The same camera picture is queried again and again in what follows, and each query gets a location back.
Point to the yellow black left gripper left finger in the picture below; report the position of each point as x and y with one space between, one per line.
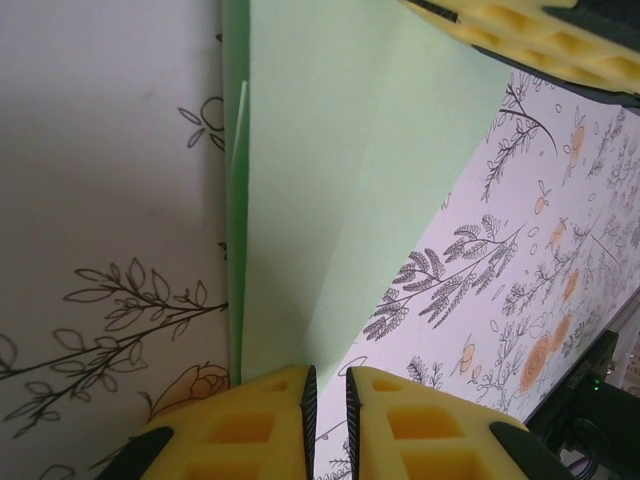
225 440

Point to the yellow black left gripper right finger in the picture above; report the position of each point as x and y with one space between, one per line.
425 440

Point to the floral table mat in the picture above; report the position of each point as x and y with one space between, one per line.
100 200

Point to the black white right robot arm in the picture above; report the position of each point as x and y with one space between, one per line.
575 400

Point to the light green cloth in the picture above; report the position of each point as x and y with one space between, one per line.
350 150

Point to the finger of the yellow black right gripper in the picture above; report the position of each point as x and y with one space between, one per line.
550 45

